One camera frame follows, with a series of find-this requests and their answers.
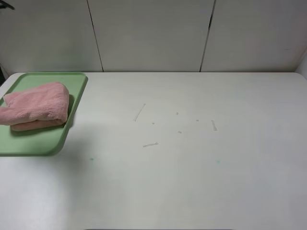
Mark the pink towel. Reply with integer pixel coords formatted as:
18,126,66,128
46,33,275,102
0,82,70,131

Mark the green plastic tray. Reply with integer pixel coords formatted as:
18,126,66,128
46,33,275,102
0,72,88,157

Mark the white thread on table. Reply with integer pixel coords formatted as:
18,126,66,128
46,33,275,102
133,103,146,122

